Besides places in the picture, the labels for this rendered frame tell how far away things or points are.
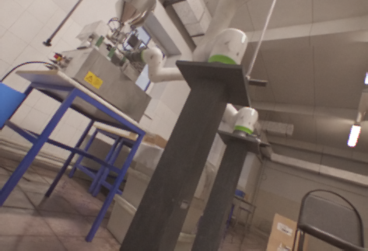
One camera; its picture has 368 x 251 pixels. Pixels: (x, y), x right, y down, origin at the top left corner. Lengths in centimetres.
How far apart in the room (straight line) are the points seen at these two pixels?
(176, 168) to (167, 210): 12
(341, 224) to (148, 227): 178
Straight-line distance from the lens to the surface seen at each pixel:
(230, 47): 85
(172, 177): 66
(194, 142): 66
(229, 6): 121
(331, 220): 221
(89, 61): 135
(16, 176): 116
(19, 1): 302
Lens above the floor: 51
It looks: 18 degrees up
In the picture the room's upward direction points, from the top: 24 degrees clockwise
